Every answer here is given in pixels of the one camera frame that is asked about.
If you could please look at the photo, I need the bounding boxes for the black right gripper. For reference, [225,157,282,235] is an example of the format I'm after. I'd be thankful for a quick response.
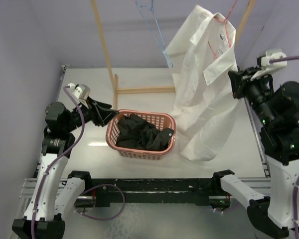
[229,64,277,126]

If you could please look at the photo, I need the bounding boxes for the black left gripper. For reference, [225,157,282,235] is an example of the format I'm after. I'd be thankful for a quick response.
[64,95,119,132]

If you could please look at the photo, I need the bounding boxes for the dark pinstriped shirt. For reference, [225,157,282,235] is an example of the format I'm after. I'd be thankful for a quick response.
[116,114,174,151]

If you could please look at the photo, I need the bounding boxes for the white shirt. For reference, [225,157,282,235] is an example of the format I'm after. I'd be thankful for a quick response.
[166,5,239,161]

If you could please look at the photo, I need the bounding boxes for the red wire hanger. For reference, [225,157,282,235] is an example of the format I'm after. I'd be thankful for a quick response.
[208,0,237,60]

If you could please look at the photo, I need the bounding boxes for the blue wire hanger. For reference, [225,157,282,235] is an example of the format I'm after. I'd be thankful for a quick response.
[135,0,173,68]

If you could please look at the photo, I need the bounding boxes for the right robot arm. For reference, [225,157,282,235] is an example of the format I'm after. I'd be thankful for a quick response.
[211,67,299,239]

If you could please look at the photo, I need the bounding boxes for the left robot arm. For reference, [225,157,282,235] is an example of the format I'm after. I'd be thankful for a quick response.
[12,98,119,239]

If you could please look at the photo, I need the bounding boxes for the pink plastic basket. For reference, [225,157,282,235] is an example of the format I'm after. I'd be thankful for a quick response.
[106,109,176,160]

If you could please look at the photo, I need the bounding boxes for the wooden clothes rack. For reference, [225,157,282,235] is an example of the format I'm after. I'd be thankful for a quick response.
[90,0,257,110]

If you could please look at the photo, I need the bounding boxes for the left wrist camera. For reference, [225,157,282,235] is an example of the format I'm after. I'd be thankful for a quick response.
[65,83,90,107]

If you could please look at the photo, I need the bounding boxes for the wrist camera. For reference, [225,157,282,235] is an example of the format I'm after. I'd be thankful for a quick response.
[65,83,90,107]
[251,48,287,81]

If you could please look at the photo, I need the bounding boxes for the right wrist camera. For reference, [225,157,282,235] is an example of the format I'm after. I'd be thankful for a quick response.
[251,48,287,81]

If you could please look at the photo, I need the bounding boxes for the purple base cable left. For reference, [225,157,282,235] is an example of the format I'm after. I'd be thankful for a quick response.
[73,184,127,221]

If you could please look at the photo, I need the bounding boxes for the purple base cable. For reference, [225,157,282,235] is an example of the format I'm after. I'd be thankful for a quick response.
[73,184,127,221]
[213,196,240,216]

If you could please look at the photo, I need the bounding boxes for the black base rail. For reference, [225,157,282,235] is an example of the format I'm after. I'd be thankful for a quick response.
[83,178,238,211]

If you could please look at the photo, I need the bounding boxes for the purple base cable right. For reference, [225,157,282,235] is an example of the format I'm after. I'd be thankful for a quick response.
[213,196,240,216]

